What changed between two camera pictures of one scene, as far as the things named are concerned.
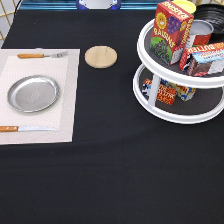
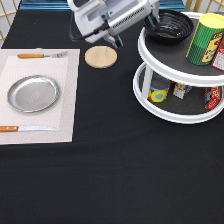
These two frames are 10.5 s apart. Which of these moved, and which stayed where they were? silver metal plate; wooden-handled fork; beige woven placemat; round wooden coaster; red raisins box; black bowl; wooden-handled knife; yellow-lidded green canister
Moved: black bowl; yellow-lidded green canister; red raisins box
Stayed: silver metal plate; beige woven placemat; wooden-handled fork; round wooden coaster; wooden-handled knife
